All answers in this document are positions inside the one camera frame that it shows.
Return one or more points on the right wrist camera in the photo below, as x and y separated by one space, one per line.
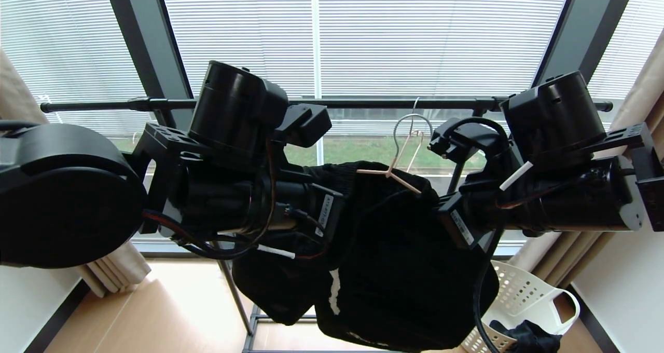
467 137

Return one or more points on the black clothes rack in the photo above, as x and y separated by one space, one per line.
363 104

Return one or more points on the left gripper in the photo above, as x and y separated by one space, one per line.
233 202

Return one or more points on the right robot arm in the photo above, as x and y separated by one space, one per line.
550 114

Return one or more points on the beige curtain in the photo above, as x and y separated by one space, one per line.
643 98
119 270

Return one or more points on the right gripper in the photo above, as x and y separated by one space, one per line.
570 202

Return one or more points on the white laundry basket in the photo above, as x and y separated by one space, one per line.
524 290

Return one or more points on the pink clothes hanger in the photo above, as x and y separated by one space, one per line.
397 148
415 106

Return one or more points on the heap of clothes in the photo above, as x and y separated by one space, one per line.
526 337

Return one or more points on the black shorts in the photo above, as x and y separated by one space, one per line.
404 270

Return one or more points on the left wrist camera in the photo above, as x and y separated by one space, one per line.
306 124

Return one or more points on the window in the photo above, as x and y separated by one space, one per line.
415 31

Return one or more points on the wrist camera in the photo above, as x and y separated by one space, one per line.
306 124
467 137

